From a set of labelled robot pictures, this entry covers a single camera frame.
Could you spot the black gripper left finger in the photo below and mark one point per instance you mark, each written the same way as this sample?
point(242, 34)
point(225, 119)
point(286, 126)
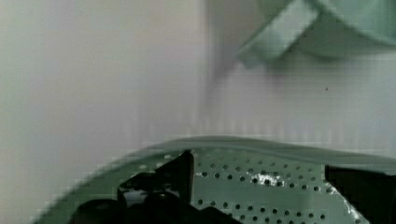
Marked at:
point(175, 176)

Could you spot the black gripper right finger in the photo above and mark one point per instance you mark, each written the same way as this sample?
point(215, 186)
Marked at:
point(371, 193)

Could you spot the green plastic cup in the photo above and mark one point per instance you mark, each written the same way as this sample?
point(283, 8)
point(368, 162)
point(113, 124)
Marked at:
point(327, 28)

